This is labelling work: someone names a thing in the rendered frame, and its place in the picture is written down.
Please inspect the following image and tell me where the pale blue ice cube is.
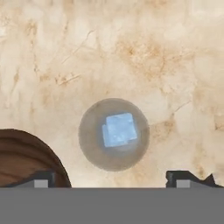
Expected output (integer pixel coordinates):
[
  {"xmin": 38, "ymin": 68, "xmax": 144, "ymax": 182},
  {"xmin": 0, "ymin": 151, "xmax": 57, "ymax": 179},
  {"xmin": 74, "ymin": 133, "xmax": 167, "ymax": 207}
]
[{"xmin": 101, "ymin": 112, "xmax": 138, "ymax": 148}]

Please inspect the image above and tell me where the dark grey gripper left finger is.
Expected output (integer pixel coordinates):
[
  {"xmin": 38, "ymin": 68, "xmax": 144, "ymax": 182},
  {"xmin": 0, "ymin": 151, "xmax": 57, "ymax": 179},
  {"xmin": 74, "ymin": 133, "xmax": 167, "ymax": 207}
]
[{"xmin": 8, "ymin": 171, "xmax": 57, "ymax": 189}]

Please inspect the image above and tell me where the brown wooden bowl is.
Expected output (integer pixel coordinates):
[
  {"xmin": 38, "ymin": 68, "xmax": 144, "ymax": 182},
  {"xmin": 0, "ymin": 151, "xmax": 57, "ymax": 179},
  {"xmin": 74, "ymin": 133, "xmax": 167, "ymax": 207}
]
[{"xmin": 0, "ymin": 128, "xmax": 73, "ymax": 189}]

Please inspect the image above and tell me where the clear glass of water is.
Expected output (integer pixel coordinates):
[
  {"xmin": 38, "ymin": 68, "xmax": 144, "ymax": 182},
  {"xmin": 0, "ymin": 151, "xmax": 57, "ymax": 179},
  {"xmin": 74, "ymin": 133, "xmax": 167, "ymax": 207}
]
[{"xmin": 78, "ymin": 97, "xmax": 151, "ymax": 172}]

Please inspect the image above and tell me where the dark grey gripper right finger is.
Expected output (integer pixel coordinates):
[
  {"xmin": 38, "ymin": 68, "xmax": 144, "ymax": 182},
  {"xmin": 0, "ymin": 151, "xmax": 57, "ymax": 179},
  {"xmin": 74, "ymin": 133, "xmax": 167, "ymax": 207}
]
[{"xmin": 165, "ymin": 170, "xmax": 222, "ymax": 189}]

